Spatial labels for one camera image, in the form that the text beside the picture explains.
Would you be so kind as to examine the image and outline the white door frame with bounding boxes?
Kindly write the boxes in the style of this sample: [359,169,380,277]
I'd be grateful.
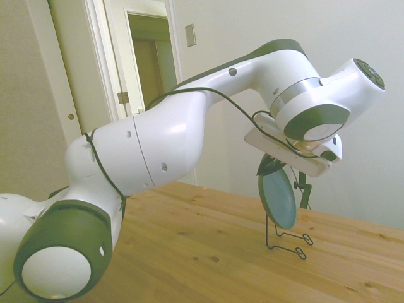
[83,0,184,121]

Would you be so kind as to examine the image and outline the white room door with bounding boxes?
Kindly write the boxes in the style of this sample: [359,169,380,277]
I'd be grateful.
[47,0,122,140]

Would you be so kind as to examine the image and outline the grey wall switch plate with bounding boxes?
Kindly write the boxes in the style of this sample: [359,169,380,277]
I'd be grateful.
[184,23,197,48]

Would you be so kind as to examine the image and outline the teal round plate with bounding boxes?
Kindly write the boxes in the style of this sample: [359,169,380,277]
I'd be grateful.
[257,163,298,230]

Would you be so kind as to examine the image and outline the black wire plate stand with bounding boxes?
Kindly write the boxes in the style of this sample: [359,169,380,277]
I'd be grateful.
[264,214,314,261]

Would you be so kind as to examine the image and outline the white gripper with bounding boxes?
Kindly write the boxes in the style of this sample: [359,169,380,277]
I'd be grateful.
[242,112,333,178]

